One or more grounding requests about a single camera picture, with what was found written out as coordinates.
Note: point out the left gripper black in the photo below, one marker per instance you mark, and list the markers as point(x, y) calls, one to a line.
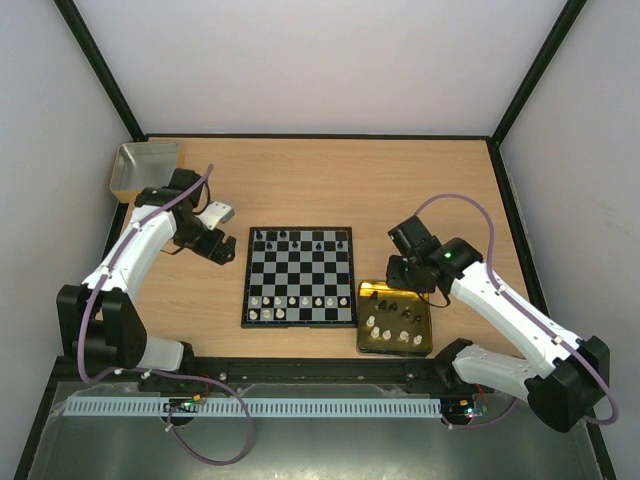
point(227, 247)

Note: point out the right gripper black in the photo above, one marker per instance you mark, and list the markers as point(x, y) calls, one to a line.
point(400, 273)

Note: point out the gold metal tin tray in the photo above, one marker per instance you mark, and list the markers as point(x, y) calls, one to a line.
point(393, 322)

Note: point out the black and white chessboard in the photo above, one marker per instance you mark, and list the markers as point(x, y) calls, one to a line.
point(300, 277)

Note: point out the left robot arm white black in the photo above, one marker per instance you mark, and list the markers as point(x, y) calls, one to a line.
point(99, 324)

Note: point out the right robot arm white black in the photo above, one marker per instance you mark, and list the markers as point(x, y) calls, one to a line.
point(464, 275)

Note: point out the gold metal tin lid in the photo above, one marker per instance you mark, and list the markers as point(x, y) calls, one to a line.
point(139, 165)

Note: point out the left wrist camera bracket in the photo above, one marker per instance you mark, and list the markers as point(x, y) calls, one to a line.
point(216, 213)

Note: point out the black mounting rail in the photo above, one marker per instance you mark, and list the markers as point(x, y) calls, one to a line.
point(425, 376)

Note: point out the grey slotted cable duct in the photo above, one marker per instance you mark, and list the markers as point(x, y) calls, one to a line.
point(255, 407)

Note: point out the black frame post left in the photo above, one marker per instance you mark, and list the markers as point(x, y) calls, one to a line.
point(86, 42)

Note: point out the black frame post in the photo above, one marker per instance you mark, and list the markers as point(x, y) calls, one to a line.
point(550, 46)
point(86, 42)

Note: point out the black frame post right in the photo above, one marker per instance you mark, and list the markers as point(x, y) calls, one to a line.
point(550, 46)

